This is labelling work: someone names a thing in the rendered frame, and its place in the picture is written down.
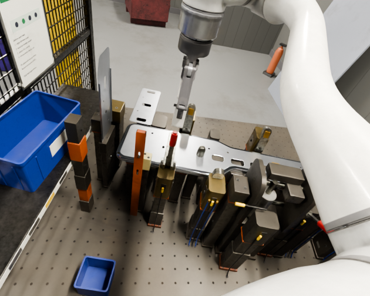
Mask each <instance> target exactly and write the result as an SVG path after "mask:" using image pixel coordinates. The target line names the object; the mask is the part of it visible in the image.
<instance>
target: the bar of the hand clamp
mask: <svg viewBox="0 0 370 296"><path fill-rule="evenodd" d="M170 137H171V133H169V137H168V141H167V146H166V151H165V155H164V160H163V165H162V169H164V166H165V162H166V158H167V155H168V152H169V142H170ZM176 144H177V142H176ZM175 152H176V146H175V147H174V151H173V155H172V158H171V166H170V170H172V168H173V163H174V156H175Z"/></svg>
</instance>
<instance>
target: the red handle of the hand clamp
mask: <svg viewBox="0 0 370 296"><path fill-rule="evenodd" d="M178 135H179V133H178V132H177V131H172V132H171V137H170V142H169V152H168V155H167V160H166V162H165V165H166V166H168V167H169V166H171V158H172V155H173V151H174V147H175V146H176V142H177V138H178Z"/></svg>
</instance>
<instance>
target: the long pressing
mask: <svg viewBox="0 0 370 296"><path fill-rule="evenodd" d="M137 129H140V130H145V131H146V132H147V133H146V143H145V149H144V152H148V153H152V162H151V165H150V166H151V167H157V168H158V167H159V164H160V162H161V158H163V160H164V155H165V151H166V146H167V141H168V137H169V133H171V132H172V131H171V130H166V129H160V128H156V127H151V126H146V125H141V124H137V123H132V124H130V125H128V126H127V128H126V130H125V132H124V134H123V137H122V139H121V141H120V144H119V147H118V148H117V151H116V156H117V158H118V159H120V160H122V161H124V162H131V163H134V150H135V141H136V131H137ZM152 133H153V134H152ZM178 133H179V135H178V138H177V144H176V152H175V156H174V161H176V169H175V170H176V171H177V172H181V173H187V174H192V175H196V176H202V177H208V176H209V174H210V173H212V172H213V170H214V169H216V168H221V169H224V175H226V174H228V173H229V172H231V171H236V172H240V173H245V174H246V173H247V172H248V170H249V168H250V163H253V161H254V160H255V159H262V160H263V163H264V166H267V164H268V163H269V162H270V163H272V162H274V163H279V164H281V165H285V166H290V167H295V168H299V169H301V170H302V169H303V167H302V164H301V162H299V161H296V160H290V159H285V158H282V157H276V156H271V155H267V154H262V153H257V152H251V151H248V150H243V149H237V148H234V147H230V146H228V145H226V144H224V143H222V142H219V141H218V140H213V139H208V138H204V137H199V136H193V135H190V134H185V133H180V132H178ZM162 146H164V148H162ZM200 146H205V148H206V151H205V154H204V156H203V157H198V156H197V155H196V153H197V150H198V148H199V147H200ZM208 148H210V149H208ZM227 152H229V153H227ZM212 156H218V157H222V158H223V162H219V161H215V160H213V159H212ZM232 159H233V160H239V161H242V162H243V163H244V166H239V165H236V164H232V162H231V160H232ZM300 167H301V168H300Z"/></svg>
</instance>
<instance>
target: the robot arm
mask: <svg viewBox="0 0 370 296"><path fill-rule="evenodd" d="M236 5H238V6H244V7H247V8H249V9H250V10H251V12H253V13H255V14H256V15H258V16H260V17H262V18H264V19H265V20H266V21H268V22H269V23H271V24H274V25H279V24H282V23H285V24H286V25H287V26H288V27H289V29H290V35H289V39H288V44H287V49H286V52H285V57H284V62H283V66H282V71H281V78H280V100H281V107H282V112H283V115H284V119H285V122H286V125H287V128H288V131H289V133H290V136H291V139H292V142H293V144H294V147H295V149H296V151H297V154H298V157H299V158H300V162H301V164H302V167H303V169H304V172H305V175H306V177H307V180H308V183H309V185H310V188H311V191H312V195H313V197H314V200H315V203H316V206H317V209H318V212H319V216H320V219H321V222H322V224H323V226H324V228H325V230H326V232H329V231H331V232H329V233H327V234H328V237H329V239H330V241H331V243H332V246H333V248H334V250H335V252H336V254H337V255H336V256H335V257H334V258H332V259H331V260H329V261H327V262H325V263H321V264H318V265H310V266H305V267H298V268H293V269H291V270H288V271H284V272H281V273H278V274H274V275H271V276H268V277H265V278H263V279H260V280H258V281H254V282H252V283H250V284H247V285H244V286H242V287H240V288H238V289H236V290H233V291H231V292H228V293H226V294H224V295H222V296H370V124H369V123H368V122H367V121H366V120H365V119H363V118H362V117H361V116H360V115H359V114H358V113H357V112H356V111H354V109H353V108H352V107H351V106H350V105H349V104H348V103H347V102H346V100H345V99H344V98H343V97H342V95H341V94H340V93H339V91H338V89H337V87H336V86H335V83H334V81H333V78H332V75H331V70H330V65H329V54H328V44H327V33H326V27H325V20H324V16H323V14H322V11H321V9H320V7H319V5H318V4H317V2H316V0H182V3H181V11H180V18H179V25H178V28H179V30H180V31H181V32H180V37H179V43H178V49H179V51H180V52H182V53H184V54H185V55H184V57H183V63H182V72H181V81H180V86H179V91H178V95H177V98H178V102H177V103H176V104H175V103H174V106H175V110H174V115H173V120H172V124H171V126H174V127H179V128H183V124H184V120H185V117H186V112H187V108H188V102H189V97H190V92H191V87H192V84H193V81H194V80H195V77H196V71H197V70H198V68H199V60H200V59H198V58H205V57H206V56H208V55H209V53H210V49H211V45H212V42H213V39H215V38H216V37H217V33H218V30H219V27H220V25H221V21H222V18H223V16H224V11H225V9H226V7H227V6H236ZM368 218H369V219H368ZM366 219H367V220H366ZM363 220H364V221H363ZM359 221H361V222H359ZM357 222H358V223H357ZM354 223H355V224H354ZM350 224H352V225H350ZM348 225H350V226H348ZM345 226H346V227H345ZM342 227H343V228H342ZM338 228H339V229H338ZM336 229H337V230H336ZM333 230H334V231H333Z"/></svg>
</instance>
